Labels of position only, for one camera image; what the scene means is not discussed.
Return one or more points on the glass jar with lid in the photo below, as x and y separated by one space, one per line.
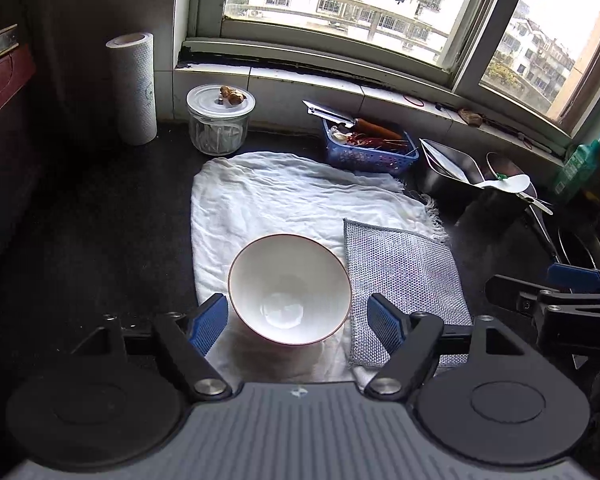
217 128

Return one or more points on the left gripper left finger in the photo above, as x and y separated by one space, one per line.
205 323

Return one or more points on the red rubber band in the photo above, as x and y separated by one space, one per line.
414 100

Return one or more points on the ginger piece on lid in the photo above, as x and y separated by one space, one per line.
231 95

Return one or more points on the white rice spoon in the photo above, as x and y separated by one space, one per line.
517 186

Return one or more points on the brown item on sill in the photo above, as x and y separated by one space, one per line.
470 118

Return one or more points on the blue plastic basket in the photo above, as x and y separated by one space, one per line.
347 157

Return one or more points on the white fringed cloth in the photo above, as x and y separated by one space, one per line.
237 200

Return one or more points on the red kitchen appliance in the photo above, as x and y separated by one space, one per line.
16 64

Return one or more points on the white ceramic bowl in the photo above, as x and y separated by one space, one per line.
289 290

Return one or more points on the stainless steel container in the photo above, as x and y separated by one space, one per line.
447 175

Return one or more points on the silver mesh scrubbing cloth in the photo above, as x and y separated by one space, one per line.
414 272

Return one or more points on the paper towel roll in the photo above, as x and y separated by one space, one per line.
131 59

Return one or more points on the green bottle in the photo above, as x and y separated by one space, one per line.
577 169

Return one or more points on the steel peeler tool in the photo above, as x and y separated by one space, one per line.
329 115

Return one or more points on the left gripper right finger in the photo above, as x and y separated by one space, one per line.
390 325

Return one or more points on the dried red chilies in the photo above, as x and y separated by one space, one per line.
393 144

